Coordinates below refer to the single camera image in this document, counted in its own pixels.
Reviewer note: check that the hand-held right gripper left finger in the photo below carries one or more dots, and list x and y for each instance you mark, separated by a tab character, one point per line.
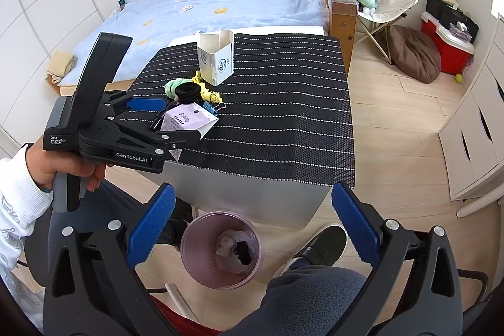
151	222

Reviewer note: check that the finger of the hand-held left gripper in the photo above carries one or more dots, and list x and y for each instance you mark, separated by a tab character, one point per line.
157	141
147	104

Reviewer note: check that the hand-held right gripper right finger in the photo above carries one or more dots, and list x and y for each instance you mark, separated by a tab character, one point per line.
354	222

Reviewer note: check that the green and cream pipe cleaner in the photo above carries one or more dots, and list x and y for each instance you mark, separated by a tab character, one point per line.
170	88

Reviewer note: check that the purple and white carton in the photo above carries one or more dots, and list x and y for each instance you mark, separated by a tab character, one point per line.
185	119

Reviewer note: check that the pink trash bin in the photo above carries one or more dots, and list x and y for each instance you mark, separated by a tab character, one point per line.
204	265

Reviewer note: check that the white paper carton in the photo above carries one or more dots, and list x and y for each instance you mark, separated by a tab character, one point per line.
216	60

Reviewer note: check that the person's left forearm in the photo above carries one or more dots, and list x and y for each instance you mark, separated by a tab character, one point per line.
15	202

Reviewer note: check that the person's left hand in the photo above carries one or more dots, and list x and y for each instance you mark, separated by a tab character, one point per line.
51	162

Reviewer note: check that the black left shoe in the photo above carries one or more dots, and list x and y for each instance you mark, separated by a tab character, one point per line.
177	229

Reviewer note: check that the black shoe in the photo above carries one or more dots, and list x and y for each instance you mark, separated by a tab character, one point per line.
319	245
177	229

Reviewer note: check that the black right shoe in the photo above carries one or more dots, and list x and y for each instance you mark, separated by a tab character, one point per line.
319	245

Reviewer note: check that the folded beige cloth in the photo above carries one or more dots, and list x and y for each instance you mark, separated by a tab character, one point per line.
61	62

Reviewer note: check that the blue binder clip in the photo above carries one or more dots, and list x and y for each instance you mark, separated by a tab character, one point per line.
212	107

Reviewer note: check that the crumpled white tissue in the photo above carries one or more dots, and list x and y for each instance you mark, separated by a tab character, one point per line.
230	245

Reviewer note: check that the person's right leg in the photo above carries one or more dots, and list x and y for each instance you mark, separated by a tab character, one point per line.
307	300

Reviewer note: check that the white wardrobe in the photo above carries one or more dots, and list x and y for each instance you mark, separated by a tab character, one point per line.
39	25

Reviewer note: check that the blue printed blanket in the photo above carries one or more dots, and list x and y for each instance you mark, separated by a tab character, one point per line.
220	5

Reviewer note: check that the black striped table mat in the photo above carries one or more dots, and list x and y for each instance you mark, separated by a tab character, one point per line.
275	103

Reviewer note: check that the white drawer cabinet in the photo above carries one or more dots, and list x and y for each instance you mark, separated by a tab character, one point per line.
472	147

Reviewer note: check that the yellow ball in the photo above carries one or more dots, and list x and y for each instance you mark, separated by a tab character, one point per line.
458	77

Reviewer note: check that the brown cushion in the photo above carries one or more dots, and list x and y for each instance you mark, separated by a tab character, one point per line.
417	52

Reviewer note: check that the red cooler box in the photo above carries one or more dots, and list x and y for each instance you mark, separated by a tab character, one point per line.
449	52

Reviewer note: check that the clear corner guard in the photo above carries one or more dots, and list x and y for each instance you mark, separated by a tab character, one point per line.
343	3

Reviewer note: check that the black storage bag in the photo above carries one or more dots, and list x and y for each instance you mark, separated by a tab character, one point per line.
437	11

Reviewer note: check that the wooden bed frame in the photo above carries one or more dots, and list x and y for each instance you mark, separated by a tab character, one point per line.
340	29

